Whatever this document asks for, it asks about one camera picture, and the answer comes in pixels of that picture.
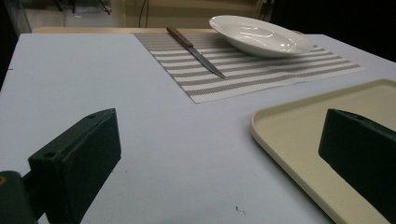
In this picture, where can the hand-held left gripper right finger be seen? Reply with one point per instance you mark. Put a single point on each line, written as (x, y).
(361, 149)

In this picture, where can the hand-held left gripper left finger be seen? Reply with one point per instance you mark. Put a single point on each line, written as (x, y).
(77, 161)

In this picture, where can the beige plastic tray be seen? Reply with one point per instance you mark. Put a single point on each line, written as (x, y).
(295, 137)

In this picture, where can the white plate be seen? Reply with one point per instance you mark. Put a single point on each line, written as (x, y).
(261, 37)

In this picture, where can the striped placemat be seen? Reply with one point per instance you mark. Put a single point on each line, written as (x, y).
(249, 74)

